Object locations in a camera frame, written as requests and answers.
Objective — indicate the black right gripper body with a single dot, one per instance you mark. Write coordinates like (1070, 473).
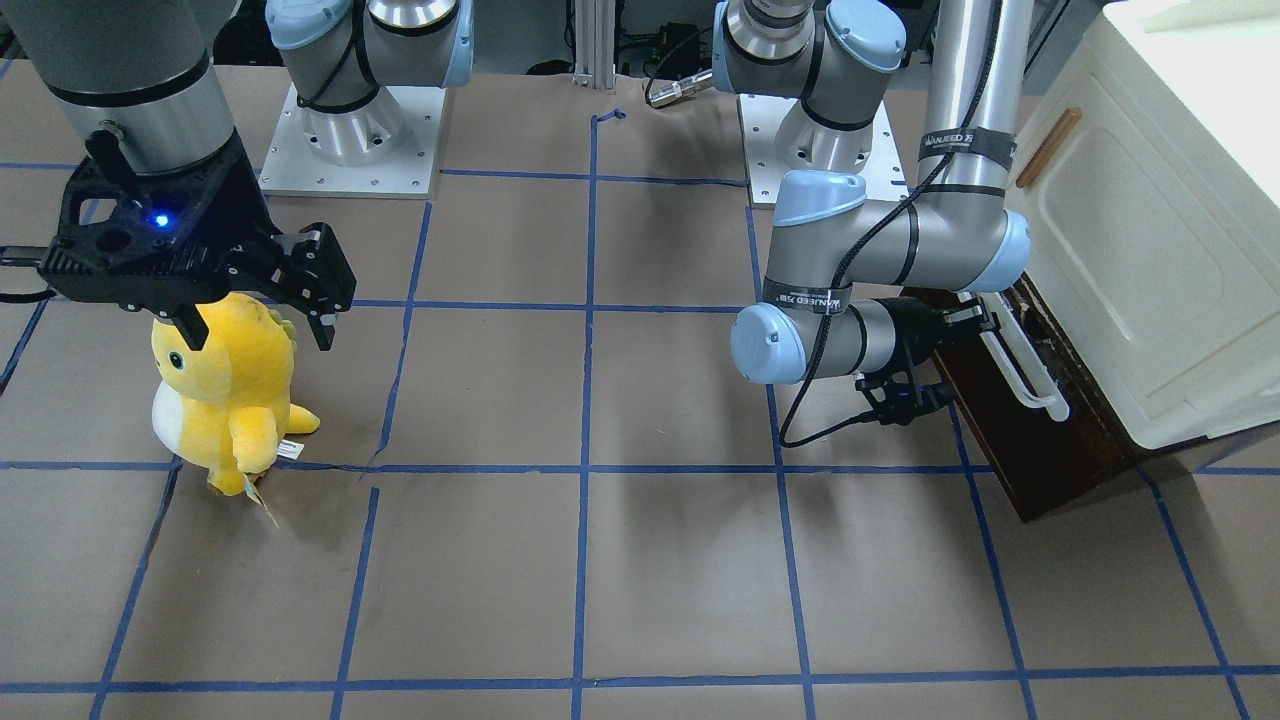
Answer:
(247, 205)

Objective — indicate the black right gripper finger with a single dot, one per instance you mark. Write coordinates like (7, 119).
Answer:
(308, 271)
(190, 324)

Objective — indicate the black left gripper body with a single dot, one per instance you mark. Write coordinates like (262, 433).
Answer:
(918, 327)

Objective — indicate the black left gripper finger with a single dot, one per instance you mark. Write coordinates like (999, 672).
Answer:
(970, 319)

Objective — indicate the cream plastic drawer cabinet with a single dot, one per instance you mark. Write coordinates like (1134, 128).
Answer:
(1154, 225)

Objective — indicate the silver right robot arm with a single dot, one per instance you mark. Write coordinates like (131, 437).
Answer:
(114, 54)

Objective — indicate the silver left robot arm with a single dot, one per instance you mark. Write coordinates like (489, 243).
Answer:
(951, 233)

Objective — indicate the yellow plush toy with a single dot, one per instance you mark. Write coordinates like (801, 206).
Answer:
(227, 406)

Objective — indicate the dark brown wooden base box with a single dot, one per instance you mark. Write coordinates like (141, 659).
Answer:
(1044, 464)

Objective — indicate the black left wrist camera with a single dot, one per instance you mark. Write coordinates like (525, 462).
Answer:
(899, 403)

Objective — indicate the aluminium frame post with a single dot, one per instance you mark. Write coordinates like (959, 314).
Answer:
(594, 42)

